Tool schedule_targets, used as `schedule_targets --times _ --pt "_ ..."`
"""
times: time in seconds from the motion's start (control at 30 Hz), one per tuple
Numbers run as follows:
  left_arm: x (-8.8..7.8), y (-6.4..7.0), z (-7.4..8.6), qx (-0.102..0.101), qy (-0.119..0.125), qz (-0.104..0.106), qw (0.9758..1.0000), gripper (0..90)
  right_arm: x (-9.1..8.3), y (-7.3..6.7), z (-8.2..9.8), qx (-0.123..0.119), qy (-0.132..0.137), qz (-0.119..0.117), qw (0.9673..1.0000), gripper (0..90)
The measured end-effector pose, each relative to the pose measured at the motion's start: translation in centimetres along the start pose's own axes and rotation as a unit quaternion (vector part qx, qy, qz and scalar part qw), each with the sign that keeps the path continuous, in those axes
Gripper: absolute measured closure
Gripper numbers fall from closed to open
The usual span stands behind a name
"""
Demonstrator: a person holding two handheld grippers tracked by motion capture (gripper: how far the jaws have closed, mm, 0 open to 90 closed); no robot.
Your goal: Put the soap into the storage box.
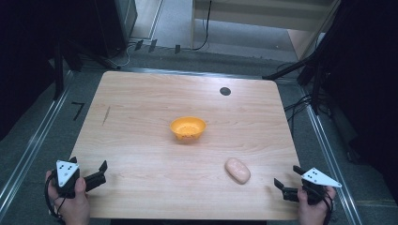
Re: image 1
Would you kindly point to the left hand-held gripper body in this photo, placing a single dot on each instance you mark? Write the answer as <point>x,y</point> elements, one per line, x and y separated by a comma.
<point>65,173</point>

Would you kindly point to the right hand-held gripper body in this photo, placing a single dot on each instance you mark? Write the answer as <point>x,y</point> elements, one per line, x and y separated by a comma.
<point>316,182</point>

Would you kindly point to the person's right hand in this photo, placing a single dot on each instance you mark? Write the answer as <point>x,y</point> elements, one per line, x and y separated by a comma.
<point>311,212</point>

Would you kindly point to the person's left hand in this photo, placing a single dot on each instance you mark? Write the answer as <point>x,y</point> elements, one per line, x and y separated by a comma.
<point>73,206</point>

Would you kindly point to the pink oval soap bar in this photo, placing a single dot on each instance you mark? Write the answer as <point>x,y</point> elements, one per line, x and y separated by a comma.
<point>237,170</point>

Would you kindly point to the black metal stand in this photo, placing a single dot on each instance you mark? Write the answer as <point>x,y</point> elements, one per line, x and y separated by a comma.
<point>314,84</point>
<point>58,72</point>

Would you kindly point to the orange plastic bowl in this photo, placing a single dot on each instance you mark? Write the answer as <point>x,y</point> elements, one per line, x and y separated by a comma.
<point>187,126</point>

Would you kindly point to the black round table grommet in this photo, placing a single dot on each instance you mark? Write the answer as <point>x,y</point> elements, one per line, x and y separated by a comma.
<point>225,91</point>

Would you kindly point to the dark cabinet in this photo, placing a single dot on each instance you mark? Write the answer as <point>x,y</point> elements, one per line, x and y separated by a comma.
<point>115,26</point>

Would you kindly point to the small black tape strip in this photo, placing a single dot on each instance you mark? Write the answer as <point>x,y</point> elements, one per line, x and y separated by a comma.
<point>177,49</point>

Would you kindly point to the silver floor rail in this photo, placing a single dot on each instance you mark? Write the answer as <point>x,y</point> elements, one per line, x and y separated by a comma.
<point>331,162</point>
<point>31,150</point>

